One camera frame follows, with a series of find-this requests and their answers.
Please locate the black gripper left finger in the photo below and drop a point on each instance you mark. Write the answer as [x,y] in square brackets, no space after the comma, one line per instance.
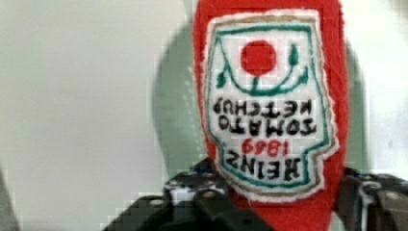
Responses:
[194,200]

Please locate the red plush ketchup bottle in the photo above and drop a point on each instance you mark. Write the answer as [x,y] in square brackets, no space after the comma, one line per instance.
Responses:
[272,93]

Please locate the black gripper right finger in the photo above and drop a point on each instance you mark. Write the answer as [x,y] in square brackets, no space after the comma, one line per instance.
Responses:
[372,202]

